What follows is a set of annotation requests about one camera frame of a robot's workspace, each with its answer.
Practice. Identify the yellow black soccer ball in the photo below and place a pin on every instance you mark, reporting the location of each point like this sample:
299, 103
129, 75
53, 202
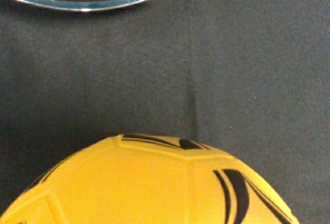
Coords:
139, 178

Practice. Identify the black tablecloth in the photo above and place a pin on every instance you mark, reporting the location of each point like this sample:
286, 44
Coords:
248, 76

